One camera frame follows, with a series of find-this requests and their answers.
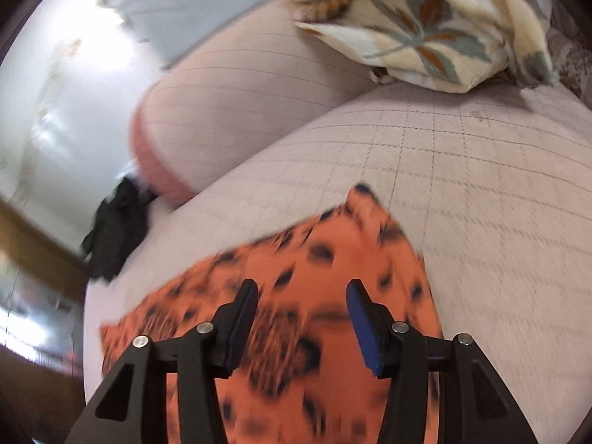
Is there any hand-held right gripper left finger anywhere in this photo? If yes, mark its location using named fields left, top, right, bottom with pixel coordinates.
left=65, top=279, right=260, bottom=444

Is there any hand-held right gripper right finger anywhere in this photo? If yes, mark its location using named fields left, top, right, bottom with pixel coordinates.
left=346, top=279, right=539, bottom=444

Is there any orange floral shirt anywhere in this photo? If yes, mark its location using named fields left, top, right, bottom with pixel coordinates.
left=99, top=184, right=445, bottom=444

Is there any black cloth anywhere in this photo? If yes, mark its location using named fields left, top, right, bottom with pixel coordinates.
left=81, top=176, right=158, bottom=282

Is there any quilted pink bed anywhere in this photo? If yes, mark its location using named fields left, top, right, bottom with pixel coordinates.
left=83, top=81, right=592, bottom=444

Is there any wooden door with stained glass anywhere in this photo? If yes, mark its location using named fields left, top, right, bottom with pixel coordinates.
left=0, top=199, right=88, bottom=426

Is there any pink bolster pillow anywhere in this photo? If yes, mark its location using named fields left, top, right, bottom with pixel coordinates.
left=132, top=0, right=375, bottom=206

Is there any cream floral blanket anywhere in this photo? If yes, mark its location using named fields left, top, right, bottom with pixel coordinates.
left=275, top=0, right=560, bottom=94

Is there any grey pillow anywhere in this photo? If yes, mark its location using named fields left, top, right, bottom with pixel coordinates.
left=97, top=0, right=297, bottom=70

